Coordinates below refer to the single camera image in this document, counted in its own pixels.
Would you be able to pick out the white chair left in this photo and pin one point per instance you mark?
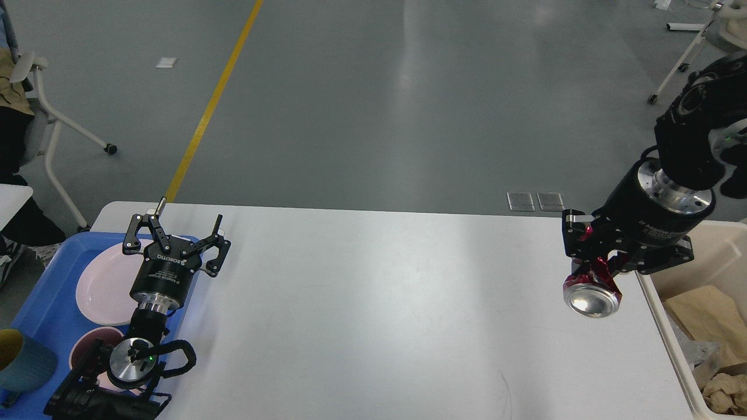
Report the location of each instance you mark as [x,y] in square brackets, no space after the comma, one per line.
[43,133]

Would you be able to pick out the floor socket plate left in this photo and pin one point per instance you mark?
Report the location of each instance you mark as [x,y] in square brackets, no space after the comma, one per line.
[520,201]

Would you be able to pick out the teal mug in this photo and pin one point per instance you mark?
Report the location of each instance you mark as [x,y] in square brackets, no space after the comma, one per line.
[26,365]

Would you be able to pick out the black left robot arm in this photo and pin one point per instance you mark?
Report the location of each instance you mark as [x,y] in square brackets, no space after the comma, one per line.
[119,381]

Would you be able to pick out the floor socket plate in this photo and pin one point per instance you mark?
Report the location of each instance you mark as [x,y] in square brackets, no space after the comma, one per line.
[520,201]
[551,202]

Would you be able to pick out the crushed red can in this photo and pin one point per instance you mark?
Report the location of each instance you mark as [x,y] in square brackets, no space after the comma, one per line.
[590,289]

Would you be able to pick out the brown paper ball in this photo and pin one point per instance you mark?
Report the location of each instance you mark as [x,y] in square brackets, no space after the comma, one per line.
[726,394]

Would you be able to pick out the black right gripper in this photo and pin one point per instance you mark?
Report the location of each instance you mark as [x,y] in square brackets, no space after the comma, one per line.
[651,209]

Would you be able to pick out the brown paper bag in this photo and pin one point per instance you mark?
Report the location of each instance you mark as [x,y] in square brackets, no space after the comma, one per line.
[708,314]

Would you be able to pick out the white side table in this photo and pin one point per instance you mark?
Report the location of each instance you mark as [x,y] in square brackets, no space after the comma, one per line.
[13,198]

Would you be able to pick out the foil container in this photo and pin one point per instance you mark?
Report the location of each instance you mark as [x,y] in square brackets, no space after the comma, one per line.
[702,357]

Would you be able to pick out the floor socket plate right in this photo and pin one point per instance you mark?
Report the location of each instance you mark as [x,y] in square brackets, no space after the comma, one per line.
[551,202]

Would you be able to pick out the beige plastic bin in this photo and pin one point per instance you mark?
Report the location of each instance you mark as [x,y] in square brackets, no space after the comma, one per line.
[719,259]

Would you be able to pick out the seated person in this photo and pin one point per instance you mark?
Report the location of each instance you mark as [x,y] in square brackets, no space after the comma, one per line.
[29,228]

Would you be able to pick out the pink mug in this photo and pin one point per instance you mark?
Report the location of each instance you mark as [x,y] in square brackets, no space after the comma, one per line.
[109,336]

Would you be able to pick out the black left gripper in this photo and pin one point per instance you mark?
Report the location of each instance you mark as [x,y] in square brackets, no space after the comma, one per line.
[166,277]

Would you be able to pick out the pink plate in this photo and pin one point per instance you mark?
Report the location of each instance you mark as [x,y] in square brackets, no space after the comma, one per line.
[103,289]

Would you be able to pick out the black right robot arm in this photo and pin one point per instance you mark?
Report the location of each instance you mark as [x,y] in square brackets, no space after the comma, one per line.
[700,137]

